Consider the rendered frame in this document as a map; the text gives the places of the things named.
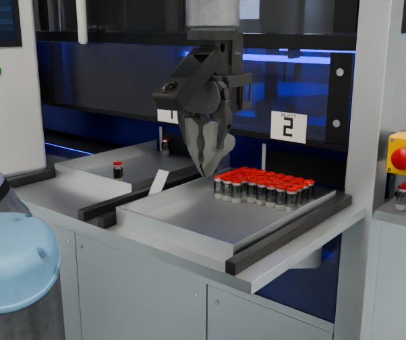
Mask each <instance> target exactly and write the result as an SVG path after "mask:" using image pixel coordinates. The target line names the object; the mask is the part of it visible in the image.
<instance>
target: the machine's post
mask: <svg viewBox="0 0 406 340"><path fill-rule="evenodd" d="M403 6H404V0H359V17H358V27H357V44H356V52H355V69H354V79H353V96H352V105H351V122H350V131H349V148H348V157H347V174H346V184H345V194H348V195H351V205H355V206H360V207H364V208H365V214H364V217H363V218H362V219H360V220H359V221H358V222H356V223H354V224H353V225H352V226H350V227H349V228H347V229H346V230H344V231H343V232H342V236H341V253H340V263H339V280H338V289H337V305H336V314H335V331H334V340H370V339H371V332H372V319H373V311H374V298H375V291H376V278H377V271H378V258H379V250H380V237H381V230H382V221H379V220H376V219H374V216H375V210H376V209H377V208H379V207H381V206H382V205H383V204H384V197H385V189H386V176H387V172H386V160H387V153H388V139H389V136H390V135H391V128H392V120H393V107H394V100H395V87H396V80H397V67H398V60H399V46H400V39H401V26H402V19H403Z"/></svg>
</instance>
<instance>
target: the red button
mask: <svg viewBox="0 0 406 340"><path fill-rule="evenodd" d="M391 163H392V164H393V166H394V167H395V168H396V169H398V170H402V171H403V170H406V148H405V147H402V148H399V149H397V150H395V151H394V152H393V153H392V155H391Z"/></svg>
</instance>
